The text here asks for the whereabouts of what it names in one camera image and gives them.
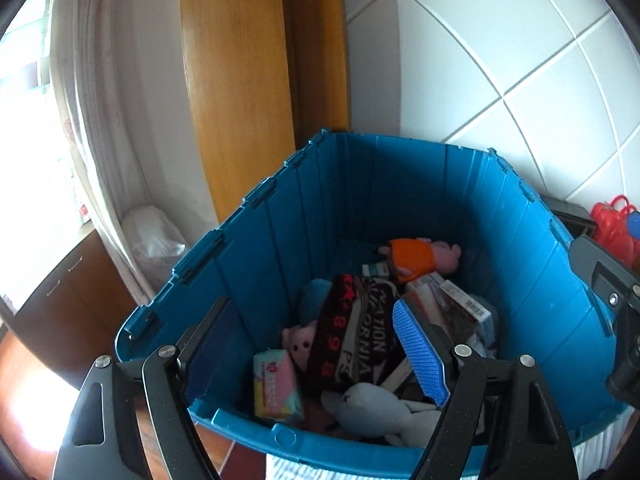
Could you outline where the black box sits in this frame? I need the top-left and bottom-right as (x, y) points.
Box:
(542, 195), (598, 241)

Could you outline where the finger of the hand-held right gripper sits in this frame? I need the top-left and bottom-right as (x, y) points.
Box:
(569, 234), (640, 411)

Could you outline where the bright window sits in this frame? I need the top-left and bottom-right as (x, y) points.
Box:
(0, 0), (86, 311)

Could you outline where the black printed cloth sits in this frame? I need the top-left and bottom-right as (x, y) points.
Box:
(305, 274), (408, 401)

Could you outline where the white barcode box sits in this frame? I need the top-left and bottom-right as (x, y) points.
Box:
(439, 280), (495, 328)

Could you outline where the red plastic toy case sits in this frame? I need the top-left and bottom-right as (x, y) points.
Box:
(591, 194), (640, 267)

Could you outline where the white curtain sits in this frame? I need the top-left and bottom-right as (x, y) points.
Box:
(47, 0), (201, 306)

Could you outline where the pink and green tissue pack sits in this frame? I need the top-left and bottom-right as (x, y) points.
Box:
(252, 349), (306, 422)

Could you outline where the blue plush toy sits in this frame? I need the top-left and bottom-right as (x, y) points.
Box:
(299, 279), (333, 331)

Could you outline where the white plush toy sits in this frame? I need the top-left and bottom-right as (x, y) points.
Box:
(320, 382), (453, 448)

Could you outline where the wooden door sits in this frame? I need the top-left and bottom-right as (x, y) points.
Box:
(180, 0), (349, 223)

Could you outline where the brown wooden cabinet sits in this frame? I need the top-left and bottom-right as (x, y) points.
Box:
(10, 232), (136, 391)

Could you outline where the pig plush with orange dress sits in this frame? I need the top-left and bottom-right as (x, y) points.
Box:
(377, 236), (463, 286)

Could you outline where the small pink pig plush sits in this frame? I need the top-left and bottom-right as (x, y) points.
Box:
(281, 321), (321, 368)

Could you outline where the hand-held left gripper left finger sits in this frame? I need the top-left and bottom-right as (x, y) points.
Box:
(52, 296), (246, 480)

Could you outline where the red and white box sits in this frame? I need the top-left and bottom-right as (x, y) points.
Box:
(405, 271), (447, 303)

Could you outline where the blue plastic storage bin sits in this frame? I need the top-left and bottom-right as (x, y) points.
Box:
(114, 129), (631, 480)

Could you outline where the green and white box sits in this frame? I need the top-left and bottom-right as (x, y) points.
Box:
(361, 260), (393, 281)

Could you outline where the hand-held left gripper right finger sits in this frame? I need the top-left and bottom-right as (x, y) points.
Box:
(392, 292), (581, 480)

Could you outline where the white trash bag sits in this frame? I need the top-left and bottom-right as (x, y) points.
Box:
(121, 205), (187, 301)

